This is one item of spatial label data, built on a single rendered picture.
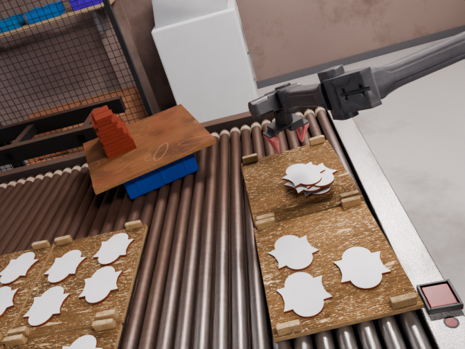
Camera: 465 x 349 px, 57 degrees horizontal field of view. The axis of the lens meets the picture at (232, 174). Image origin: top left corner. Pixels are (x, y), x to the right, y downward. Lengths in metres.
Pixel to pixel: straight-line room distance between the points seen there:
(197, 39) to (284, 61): 1.31
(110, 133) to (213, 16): 2.19
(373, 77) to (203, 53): 3.11
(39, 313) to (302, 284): 0.77
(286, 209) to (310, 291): 0.36
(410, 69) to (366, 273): 0.52
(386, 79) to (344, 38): 4.08
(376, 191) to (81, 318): 0.97
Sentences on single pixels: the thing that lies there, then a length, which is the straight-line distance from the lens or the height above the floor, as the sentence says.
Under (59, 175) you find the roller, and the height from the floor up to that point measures 0.91.
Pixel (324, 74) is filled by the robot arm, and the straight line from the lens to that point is 0.94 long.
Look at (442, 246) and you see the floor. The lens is 2.58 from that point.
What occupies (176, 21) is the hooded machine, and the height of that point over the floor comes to 1.07.
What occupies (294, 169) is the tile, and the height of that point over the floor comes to 0.99.
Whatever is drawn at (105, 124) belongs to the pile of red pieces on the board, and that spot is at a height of 1.18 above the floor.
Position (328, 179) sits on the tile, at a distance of 1.42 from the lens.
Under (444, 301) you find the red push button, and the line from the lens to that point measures 1.12.
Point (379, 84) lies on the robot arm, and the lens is 0.87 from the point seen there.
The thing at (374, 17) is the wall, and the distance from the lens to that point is 5.00.
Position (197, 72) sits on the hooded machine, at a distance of 3.96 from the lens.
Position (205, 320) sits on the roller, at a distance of 1.19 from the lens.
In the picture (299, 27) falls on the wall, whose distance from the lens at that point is 4.80.
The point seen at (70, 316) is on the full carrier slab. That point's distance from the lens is 1.38.
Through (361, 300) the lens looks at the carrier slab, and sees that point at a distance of 1.11.
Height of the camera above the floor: 1.79
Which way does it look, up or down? 31 degrees down
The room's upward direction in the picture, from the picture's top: 17 degrees counter-clockwise
